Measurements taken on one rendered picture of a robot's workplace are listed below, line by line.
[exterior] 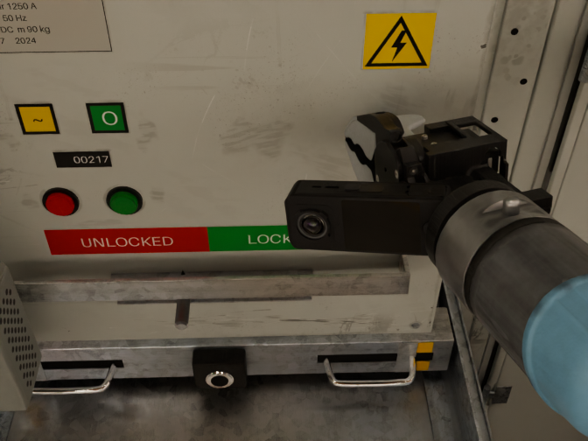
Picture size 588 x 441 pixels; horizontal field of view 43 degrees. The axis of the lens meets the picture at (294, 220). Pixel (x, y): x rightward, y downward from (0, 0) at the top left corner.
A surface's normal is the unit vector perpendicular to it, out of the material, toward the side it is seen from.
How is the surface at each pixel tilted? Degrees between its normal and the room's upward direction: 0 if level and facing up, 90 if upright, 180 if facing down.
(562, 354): 63
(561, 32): 90
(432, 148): 15
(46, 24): 90
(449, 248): 72
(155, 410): 0
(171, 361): 90
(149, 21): 90
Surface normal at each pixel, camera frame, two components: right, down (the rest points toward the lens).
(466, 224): -0.69, -0.52
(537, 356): -0.94, 0.06
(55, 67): 0.03, 0.69
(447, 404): 0.00, -0.73
